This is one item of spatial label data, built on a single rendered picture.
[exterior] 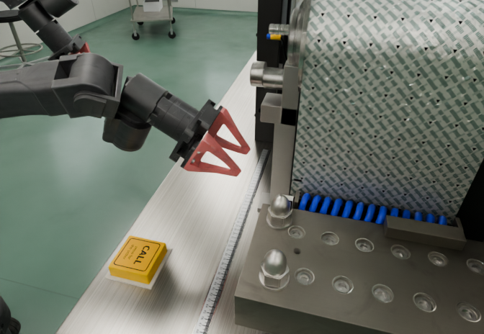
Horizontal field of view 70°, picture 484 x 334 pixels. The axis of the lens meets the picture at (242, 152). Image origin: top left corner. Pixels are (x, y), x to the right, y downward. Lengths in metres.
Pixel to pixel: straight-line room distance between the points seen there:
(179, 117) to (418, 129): 0.32
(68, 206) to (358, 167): 1.94
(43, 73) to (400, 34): 0.45
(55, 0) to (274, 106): 0.57
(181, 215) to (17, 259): 1.46
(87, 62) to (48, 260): 1.56
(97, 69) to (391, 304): 0.47
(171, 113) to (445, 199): 0.40
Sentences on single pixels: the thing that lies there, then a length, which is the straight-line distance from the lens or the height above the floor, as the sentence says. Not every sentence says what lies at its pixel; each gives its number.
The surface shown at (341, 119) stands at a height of 1.17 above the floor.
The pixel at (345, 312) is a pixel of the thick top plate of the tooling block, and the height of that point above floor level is 1.03.
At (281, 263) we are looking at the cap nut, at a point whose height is 1.07.
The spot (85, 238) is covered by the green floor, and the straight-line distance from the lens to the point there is 2.03.
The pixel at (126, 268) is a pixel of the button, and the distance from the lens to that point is 0.61.
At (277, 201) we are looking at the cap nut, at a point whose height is 1.07.
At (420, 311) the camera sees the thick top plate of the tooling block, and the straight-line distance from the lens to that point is 0.46.
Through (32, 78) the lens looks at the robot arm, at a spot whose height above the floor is 1.21.
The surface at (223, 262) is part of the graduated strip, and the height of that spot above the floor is 0.90.
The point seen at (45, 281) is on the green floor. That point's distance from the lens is 1.93.
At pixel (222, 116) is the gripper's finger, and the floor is 1.13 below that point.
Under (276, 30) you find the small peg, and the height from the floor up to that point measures 1.26.
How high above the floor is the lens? 1.39
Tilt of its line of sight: 34 degrees down
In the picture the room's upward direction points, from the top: straight up
